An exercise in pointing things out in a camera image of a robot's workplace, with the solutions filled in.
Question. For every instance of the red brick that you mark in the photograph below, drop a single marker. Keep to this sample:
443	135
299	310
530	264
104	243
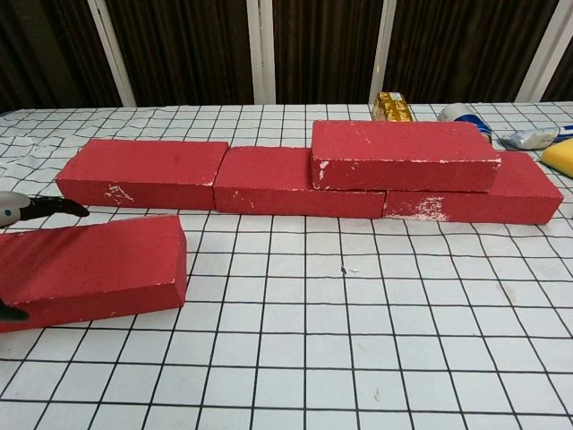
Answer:
98	264
147	168
403	152
264	179
519	197

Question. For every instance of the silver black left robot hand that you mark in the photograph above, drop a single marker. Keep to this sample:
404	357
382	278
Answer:
45	208

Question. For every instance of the gold foil package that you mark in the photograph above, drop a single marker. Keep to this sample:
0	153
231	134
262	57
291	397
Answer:
394	107

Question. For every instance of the blue and white can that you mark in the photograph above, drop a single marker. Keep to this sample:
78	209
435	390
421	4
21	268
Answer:
461	114

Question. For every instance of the yellow sponge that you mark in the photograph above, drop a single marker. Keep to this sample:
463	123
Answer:
561	157

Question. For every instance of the white black grid tablecloth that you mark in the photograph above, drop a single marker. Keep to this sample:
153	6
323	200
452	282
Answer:
286	336

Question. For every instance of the white frame post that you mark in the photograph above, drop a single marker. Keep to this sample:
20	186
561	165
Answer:
261	49
382	49
544	54
112	54

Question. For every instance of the white blue toothpaste tube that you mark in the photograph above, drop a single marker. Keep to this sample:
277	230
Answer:
528	138

